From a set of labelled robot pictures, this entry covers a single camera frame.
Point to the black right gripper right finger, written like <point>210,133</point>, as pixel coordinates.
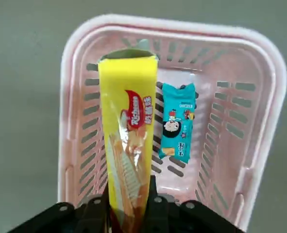
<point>167,216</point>

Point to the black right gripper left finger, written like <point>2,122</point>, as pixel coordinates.
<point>85,216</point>

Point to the yellow wafer box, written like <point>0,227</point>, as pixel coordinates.
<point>126,97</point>

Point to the pink plastic basket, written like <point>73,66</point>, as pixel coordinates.
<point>230,157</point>

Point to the teal snack packet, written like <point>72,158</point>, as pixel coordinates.
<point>177,126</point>

